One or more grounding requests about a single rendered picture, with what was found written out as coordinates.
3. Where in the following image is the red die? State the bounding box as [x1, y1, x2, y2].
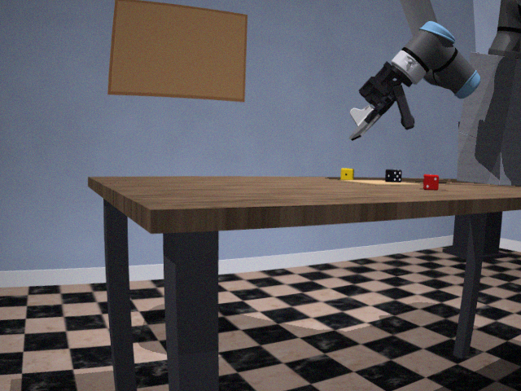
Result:
[423, 174, 439, 191]

